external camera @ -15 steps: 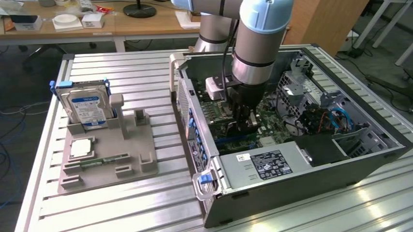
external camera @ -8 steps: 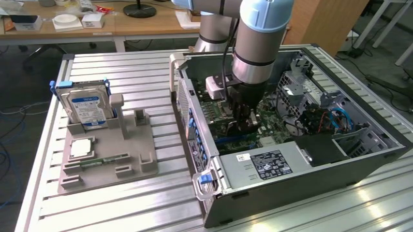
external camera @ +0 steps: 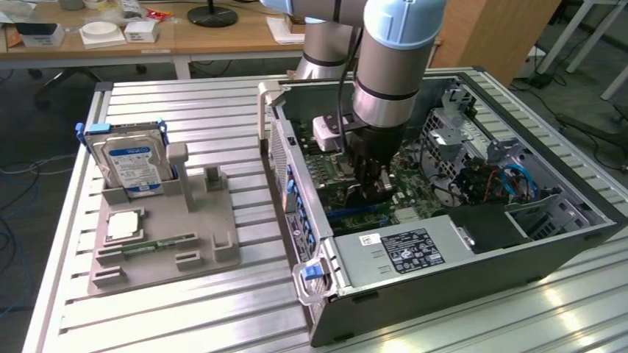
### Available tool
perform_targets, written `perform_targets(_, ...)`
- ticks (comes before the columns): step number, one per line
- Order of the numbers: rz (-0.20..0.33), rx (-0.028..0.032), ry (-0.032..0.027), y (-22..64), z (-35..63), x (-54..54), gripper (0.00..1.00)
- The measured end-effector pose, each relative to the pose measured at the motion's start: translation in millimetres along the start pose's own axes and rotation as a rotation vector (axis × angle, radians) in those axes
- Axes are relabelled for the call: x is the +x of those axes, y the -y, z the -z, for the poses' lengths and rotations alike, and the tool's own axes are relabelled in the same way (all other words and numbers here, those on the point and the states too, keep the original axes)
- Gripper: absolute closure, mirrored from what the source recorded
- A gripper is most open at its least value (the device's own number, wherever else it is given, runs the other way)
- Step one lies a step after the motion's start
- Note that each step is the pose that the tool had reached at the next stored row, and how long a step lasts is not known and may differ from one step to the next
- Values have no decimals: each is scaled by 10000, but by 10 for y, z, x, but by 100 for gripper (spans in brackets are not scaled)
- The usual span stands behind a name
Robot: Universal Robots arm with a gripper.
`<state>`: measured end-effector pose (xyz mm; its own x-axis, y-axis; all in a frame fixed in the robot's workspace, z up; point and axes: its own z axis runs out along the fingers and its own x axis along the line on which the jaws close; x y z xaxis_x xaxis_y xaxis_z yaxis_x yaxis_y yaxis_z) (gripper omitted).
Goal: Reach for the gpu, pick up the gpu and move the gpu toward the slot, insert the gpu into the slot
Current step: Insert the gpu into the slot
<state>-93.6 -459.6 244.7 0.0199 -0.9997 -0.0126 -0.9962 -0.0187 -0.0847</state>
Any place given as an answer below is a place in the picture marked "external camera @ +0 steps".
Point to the flat white paper box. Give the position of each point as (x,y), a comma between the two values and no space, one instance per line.
(285,35)

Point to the black GPU with silver bracket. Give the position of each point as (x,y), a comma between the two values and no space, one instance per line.
(363,198)

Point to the silver chipset heatsink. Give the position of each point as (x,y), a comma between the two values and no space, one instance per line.
(406,215)

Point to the red packet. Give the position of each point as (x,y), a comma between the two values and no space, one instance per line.
(159,15)

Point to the white bowl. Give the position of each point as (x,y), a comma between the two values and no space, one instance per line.
(95,3)

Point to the small white box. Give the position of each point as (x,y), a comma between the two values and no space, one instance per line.
(141,33)

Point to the grey power supply unit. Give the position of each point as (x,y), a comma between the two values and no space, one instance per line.
(363,264)

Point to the green motherboard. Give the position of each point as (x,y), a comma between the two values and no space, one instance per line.
(417,184)

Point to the grey parts rack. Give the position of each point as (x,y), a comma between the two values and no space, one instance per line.
(162,228)

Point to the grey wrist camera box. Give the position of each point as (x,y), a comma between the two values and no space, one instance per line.
(329,134)

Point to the open black PC case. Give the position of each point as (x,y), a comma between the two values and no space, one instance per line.
(442,294)

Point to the white box black lid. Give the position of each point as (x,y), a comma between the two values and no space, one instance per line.
(45,38)

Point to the grey metal disk bay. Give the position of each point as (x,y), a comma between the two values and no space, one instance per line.
(555,217)

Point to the blue expansion slot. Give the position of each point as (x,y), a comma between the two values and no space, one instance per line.
(351,212)

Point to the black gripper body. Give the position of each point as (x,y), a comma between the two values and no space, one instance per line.
(378,147)

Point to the blue case latch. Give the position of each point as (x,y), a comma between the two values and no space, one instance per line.
(311,274)

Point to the grey cup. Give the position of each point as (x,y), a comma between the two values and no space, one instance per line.
(71,4)

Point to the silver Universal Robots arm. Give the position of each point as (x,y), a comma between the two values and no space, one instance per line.
(393,55)

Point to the CPU socket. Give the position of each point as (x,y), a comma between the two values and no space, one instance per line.
(343,165)

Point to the perforated metal disk bay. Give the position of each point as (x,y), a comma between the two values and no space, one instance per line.
(451,147)

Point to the wooden desk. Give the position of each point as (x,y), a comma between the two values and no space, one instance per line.
(197,36)

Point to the wooden cabinet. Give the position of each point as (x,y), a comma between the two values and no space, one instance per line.
(495,36)

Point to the hard disk in blue carrier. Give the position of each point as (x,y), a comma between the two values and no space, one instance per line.
(130,162)

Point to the silver CPU chip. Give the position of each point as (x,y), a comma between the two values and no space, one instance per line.
(123,225)

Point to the black lamp base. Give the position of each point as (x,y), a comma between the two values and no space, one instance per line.
(214,16)

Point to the green RAM stick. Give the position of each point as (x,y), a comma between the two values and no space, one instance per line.
(157,244)

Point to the black power adapter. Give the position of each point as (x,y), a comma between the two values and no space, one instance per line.
(542,81)

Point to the white desk frame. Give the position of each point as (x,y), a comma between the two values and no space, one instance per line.
(586,35)

